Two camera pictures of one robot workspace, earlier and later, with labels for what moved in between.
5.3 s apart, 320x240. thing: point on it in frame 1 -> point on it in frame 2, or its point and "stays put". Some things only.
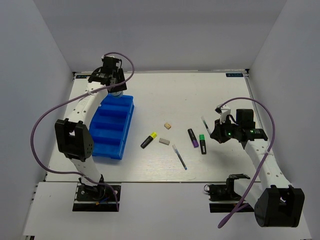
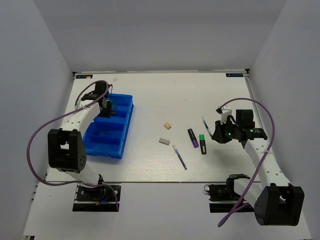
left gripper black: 120,75 -> 107,113
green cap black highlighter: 203,144 stays put
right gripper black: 217,133 stays put
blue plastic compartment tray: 110,125 stays put
